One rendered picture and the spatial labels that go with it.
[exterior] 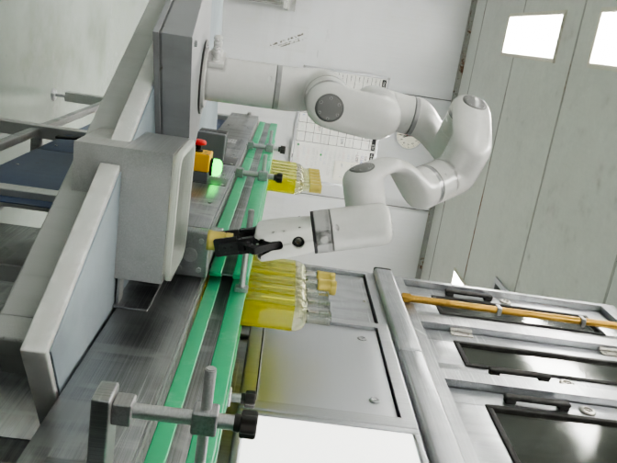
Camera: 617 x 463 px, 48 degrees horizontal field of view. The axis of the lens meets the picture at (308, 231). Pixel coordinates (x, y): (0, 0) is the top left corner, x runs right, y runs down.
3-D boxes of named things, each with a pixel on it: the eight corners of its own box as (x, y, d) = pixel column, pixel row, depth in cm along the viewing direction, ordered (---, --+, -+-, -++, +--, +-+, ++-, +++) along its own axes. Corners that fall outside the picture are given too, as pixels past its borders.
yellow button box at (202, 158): (176, 178, 170) (207, 183, 171) (180, 149, 168) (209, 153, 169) (181, 173, 177) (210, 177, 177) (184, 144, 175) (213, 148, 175)
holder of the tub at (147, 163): (111, 308, 116) (158, 314, 116) (123, 147, 108) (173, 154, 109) (134, 273, 132) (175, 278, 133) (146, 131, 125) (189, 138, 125)
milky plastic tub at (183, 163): (116, 279, 114) (168, 287, 115) (126, 147, 108) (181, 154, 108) (139, 247, 131) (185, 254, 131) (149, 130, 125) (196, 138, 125)
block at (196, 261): (170, 276, 134) (206, 280, 134) (174, 229, 131) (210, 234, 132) (173, 269, 137) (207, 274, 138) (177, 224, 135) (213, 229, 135)
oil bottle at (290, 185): (243, 187, 251) (320, 198, 252) (245, 173, 249) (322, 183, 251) (245, 184, 256) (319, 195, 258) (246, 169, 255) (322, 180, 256)
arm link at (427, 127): (420, 79, 150) (480, 95, 152) (398, 128, 160) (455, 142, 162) (423, 117, 141) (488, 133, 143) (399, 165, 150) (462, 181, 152)
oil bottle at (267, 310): (198, 321, 137) (305, 334, 138) (202, 294, 135) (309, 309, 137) (203, 309, 142) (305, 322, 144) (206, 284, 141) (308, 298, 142)
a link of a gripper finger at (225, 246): (253, 257, 116) (214, 262, 116) (254, 251, 119) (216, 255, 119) (251, 239, 115) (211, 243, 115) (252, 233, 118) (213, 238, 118)
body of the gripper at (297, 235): (323, 261, 116) (258, 269, 116) (321, 242, 126) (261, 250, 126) (319, 219, 114) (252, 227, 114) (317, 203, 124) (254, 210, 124)
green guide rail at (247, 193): (212, 241, 137) (252, 246, 137) (212, 236, 136) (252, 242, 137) (259, 123, 305) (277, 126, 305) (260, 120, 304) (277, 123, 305)
